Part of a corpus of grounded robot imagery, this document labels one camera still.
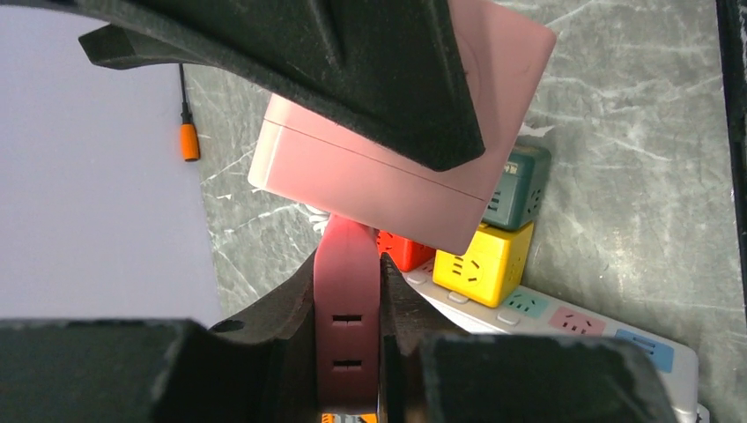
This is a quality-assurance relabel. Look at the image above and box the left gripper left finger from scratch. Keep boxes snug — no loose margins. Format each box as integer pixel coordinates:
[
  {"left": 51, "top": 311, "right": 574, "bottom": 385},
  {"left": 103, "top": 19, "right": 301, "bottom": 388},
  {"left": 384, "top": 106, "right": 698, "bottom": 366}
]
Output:
[{"left": 1, "top": 260, "right": 320, "bottom": 422}]

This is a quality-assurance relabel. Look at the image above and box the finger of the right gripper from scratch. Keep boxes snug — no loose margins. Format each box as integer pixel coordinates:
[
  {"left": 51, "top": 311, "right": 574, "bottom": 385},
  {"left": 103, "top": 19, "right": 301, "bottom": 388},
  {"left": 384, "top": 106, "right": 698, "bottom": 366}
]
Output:
[
  {"left": 78, "top": 25, "right": 204, "bottom": 71},
  {"left": 37, "top": 1, "right": 485, "bottom": 172}
]

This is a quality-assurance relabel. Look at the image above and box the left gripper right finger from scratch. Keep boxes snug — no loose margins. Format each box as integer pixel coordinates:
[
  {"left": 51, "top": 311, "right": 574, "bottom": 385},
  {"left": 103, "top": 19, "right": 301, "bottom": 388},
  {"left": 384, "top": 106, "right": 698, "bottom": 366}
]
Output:
[{"left": 378, "top": 256, "right": 676, "bottom": 422}]

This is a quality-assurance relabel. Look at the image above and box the white power strip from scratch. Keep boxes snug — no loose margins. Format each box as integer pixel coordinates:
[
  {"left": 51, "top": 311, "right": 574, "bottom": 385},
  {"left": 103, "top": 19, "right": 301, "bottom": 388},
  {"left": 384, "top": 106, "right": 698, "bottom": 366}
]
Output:
[{"left": 403, "top": 256, "right": 701, "bottom": 423}]

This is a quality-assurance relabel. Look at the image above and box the pink cube adapter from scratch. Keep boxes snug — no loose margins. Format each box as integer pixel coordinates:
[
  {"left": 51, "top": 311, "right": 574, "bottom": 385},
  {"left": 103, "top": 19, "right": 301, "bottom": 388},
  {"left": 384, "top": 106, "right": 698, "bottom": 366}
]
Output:
[{"left": 248, "top": 1, "right": 557, "bottom": 253}]

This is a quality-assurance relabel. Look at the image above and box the small pink plug adapter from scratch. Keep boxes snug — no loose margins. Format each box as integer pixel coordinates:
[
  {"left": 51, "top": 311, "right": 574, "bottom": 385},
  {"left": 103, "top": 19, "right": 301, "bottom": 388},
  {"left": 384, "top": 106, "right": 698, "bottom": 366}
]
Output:
[{"left": 313, "top": 215, "right": 381, "bottom": 414}]

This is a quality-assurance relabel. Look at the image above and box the grey tool tray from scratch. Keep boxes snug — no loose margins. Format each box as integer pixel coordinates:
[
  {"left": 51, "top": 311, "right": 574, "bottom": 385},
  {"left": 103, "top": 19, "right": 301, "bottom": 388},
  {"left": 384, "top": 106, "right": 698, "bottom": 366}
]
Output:
[{"left": 320, "top": 413, "right": 378, "bottom": 423}]

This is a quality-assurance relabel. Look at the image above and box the red cube adapter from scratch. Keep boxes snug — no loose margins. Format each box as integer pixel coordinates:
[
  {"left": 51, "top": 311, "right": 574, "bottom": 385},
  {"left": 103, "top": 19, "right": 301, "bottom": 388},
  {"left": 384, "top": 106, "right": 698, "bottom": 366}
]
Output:
[{"left": 376, "top": 231, "right": 436, "bottom": 271}]

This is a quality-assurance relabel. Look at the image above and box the yellow cube adapter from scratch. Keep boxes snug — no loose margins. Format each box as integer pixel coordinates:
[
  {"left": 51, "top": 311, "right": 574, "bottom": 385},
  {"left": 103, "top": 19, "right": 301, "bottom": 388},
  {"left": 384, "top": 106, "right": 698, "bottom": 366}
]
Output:
[{"left": 433, "top": 222, "right": 535, "bottom": 308}]

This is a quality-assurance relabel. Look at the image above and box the green cube adapter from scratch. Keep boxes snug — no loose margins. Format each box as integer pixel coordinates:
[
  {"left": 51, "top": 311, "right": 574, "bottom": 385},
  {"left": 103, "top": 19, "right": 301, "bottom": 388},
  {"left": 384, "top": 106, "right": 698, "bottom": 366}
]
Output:
[{"left": 483, "top": 145, "right": 551, "bottom": 231}]

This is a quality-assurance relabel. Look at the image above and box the orange handled screwdriver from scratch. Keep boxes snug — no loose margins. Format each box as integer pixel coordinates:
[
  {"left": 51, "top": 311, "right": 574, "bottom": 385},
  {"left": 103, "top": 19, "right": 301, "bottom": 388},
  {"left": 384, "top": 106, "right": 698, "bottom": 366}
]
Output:
[{"left": 178, "top": 63, "right": 201, "bottom": 162}]

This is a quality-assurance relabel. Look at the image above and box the white coiled cord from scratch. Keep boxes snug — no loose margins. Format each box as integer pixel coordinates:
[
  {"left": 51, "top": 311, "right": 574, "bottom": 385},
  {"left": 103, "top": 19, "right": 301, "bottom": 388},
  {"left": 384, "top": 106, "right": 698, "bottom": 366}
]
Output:
[{"left": 303, "top": 204, "right": 334, "bottom": 236}]

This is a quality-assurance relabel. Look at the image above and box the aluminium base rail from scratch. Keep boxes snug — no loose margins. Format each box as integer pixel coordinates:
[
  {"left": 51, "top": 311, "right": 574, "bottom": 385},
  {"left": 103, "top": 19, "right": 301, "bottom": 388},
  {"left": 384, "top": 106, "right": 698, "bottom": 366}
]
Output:
[{"left": 714, "top": 0, "right": 747, "bottom": 328}]

